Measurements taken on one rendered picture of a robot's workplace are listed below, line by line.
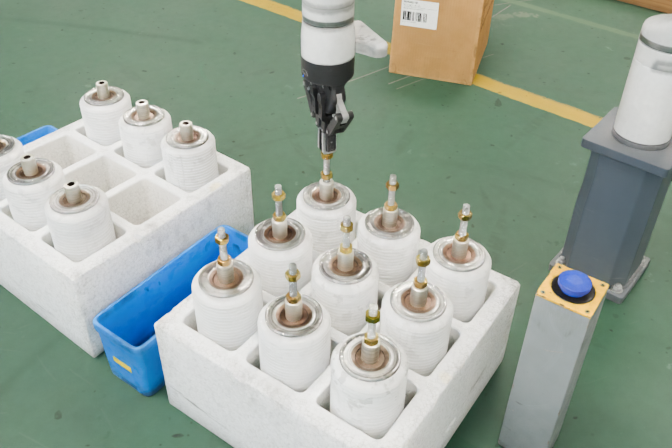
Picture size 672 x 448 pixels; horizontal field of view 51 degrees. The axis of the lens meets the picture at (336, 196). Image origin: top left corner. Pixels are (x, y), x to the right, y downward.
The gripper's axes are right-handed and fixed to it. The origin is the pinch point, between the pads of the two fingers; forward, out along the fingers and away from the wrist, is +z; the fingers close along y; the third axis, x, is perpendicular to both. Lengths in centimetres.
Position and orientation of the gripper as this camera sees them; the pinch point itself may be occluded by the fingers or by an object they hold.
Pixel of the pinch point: (327, 139)
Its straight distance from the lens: 107.6
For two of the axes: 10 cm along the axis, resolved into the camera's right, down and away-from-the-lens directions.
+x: 9.0, -2.4, 3.5
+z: -0.1, 8.0, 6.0
